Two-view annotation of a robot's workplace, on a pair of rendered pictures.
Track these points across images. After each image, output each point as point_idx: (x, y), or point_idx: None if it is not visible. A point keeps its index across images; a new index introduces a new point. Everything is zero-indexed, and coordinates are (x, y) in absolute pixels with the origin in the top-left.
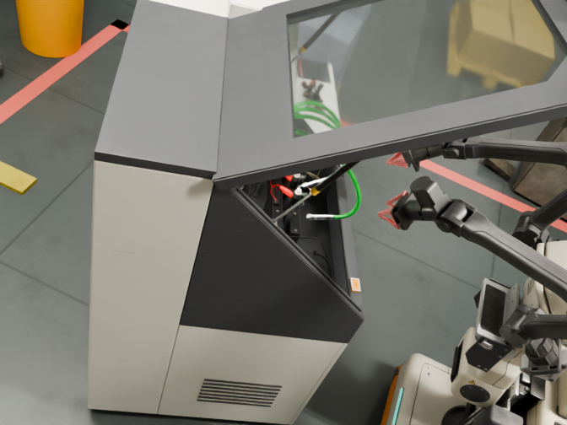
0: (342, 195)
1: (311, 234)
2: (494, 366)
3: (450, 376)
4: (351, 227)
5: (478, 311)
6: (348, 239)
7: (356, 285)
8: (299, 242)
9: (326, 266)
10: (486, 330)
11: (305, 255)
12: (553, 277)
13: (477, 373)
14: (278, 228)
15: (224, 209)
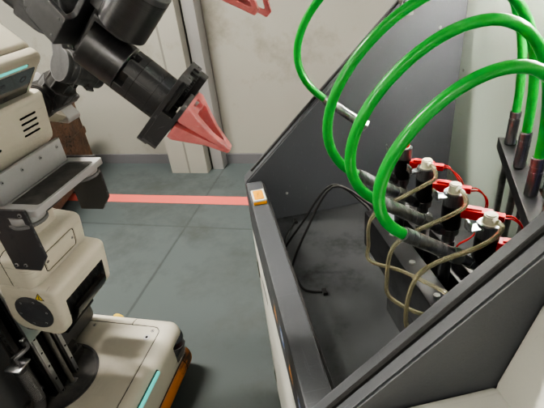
0: (303, 340)
1: (342, 325)
2: (68, 211)
3: (105, 277)
4: (270, 274)
5: (80, 177)
6: (275, 250)
7: (257, 193)
8: (358, 301)
9: (299, 280)
10: (84, 163)
11: (350, 55)
12: None
13: (83, 233)
14: (395, 2)
15: None
